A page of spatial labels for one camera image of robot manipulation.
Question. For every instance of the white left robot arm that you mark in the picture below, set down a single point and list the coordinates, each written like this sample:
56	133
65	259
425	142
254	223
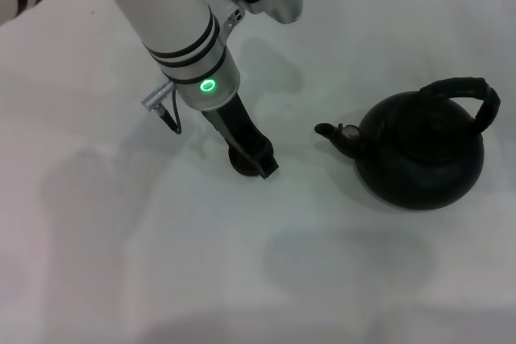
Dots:
169	9

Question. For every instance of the small dark brown teacup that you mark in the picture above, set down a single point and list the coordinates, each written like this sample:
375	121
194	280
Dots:
241	164

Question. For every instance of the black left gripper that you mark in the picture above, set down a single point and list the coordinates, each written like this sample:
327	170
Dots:
238	126

